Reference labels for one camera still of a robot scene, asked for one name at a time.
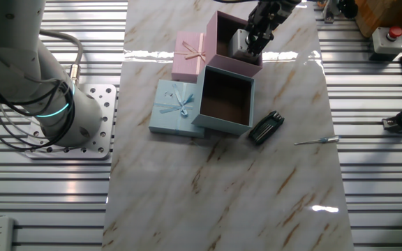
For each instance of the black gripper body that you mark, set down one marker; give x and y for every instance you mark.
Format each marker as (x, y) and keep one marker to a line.
(272, 15)

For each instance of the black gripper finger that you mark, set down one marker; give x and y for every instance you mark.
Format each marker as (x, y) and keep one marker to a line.
(264, 43)
(251, 38)

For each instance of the grey green push-button box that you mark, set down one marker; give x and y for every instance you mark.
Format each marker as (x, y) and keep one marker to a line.
(236, 47)

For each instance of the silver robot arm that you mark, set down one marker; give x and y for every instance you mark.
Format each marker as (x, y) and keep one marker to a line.
(12, 69)

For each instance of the open pink gift box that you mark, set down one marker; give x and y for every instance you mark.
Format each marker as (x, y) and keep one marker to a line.
(222, 64)

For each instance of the open blue gift box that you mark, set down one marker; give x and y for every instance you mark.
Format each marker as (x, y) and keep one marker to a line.
(222, 127)

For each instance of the brown cardboard box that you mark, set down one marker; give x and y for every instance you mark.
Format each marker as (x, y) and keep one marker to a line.
(386, 14)

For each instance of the red emergency stop box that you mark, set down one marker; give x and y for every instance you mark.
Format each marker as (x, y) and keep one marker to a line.
(389, 42)

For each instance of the grey metal clamp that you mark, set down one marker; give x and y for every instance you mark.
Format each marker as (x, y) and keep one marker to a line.
(329, 14)

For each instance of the pink gift lid with bow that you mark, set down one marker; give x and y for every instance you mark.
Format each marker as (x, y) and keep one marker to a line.
(186, 66)

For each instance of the blue gift lid with bow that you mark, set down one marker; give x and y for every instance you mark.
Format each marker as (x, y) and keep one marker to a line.
(169, 118)

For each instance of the small thin screwdriver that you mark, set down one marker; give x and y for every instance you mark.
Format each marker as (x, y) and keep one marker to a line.
(326, 139)

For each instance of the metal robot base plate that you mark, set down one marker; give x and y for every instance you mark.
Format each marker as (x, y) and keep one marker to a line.
(106, 115)

